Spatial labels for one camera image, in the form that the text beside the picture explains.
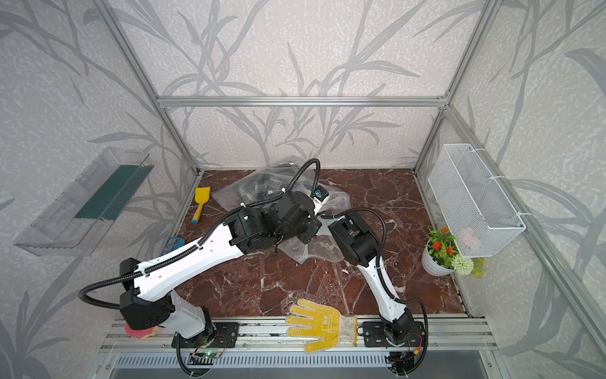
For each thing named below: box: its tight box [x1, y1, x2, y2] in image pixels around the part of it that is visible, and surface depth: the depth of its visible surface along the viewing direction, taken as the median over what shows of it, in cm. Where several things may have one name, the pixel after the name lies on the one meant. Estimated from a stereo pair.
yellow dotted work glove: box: [286, 299, 359, 354], surface depth 77 cm
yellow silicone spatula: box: [190, 186, 211, 225], surface depth 111 cm
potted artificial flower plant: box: [421, 225, 485, 279], surface depth 78 cm
